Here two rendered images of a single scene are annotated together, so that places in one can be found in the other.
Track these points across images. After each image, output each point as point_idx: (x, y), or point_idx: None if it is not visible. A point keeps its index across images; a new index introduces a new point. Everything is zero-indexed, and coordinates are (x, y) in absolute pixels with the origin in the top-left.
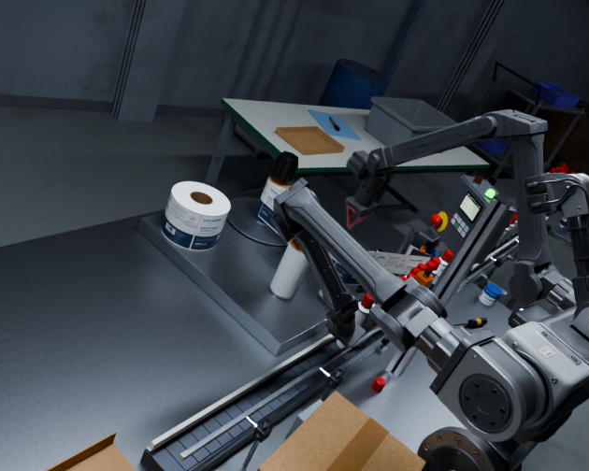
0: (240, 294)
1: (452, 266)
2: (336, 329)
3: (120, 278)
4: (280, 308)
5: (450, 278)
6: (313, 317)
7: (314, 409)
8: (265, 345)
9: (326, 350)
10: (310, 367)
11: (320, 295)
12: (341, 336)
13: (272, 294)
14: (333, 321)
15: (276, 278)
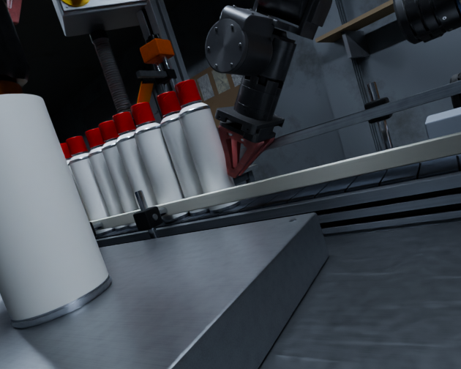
0: (129, 344)
1: (156, 13)
2: (269, 107)
3: None
4: (162, 267)
5: (165, 31)
6: (162, 242)
7: None
8: (315, 268)
9: (260, 203)
10: (333, 186)
11: (253, 23)
12: (272, 119)
13: (94, 301)
14: (331, 3)
15: (50, 254)
